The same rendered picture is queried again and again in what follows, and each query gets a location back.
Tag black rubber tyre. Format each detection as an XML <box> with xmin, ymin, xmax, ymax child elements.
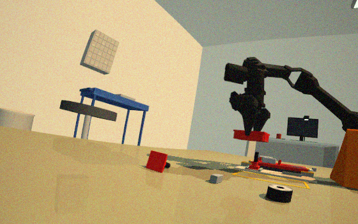
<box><xmin>266</xmin><ymin>184</ymin><xmax>293</xmax><ymax>203</ymax></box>

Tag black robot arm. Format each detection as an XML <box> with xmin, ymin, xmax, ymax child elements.
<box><xmin>224</xmin><ymin>57</ymin><xmax>358</xmax><ymax>132</ymax></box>

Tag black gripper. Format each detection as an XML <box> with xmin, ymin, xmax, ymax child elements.
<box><xmin>233</xmin><ymin>83</ymin><xmax>270</xmax><ymax>136</ymax></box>

